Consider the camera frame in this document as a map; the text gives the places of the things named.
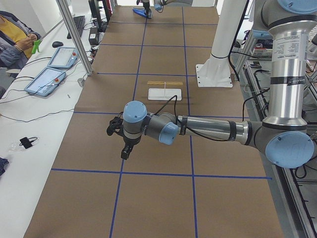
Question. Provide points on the black power adapter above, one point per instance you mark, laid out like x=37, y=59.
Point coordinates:
x=94, y=36

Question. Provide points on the lower blue teach pendant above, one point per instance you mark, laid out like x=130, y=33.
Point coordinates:
x=45, y=82

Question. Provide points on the black computer mouse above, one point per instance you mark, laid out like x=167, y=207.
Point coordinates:
x=57, y=44

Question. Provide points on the blue grey towel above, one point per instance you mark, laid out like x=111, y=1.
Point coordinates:
x=146, y=13

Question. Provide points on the upper blue teach pendant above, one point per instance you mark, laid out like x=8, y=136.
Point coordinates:
x=63, y=58

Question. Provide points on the seated person yellow shirt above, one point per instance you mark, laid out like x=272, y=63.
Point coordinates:
x=16, y=41

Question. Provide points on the aluminium frame post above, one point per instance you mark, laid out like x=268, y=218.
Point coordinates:
x=70, y=25

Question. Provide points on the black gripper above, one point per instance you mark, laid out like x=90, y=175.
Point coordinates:
x=129, y=143

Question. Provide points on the small black device with cord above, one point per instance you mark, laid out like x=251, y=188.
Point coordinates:
x=28, y=142

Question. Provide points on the black keyboard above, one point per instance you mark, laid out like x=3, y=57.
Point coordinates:
x=79, y=23

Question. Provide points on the blue teach pendant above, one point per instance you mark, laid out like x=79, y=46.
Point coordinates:
x=45, y=82
x=63, y=58

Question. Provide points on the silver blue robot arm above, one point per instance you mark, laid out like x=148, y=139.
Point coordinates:
x=168, y=3
x=281, y=136

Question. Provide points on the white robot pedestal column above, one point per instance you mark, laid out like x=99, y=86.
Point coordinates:
x=215, y=72

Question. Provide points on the wooden towel rack white base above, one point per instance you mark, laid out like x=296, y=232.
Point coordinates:
x=162, y=90

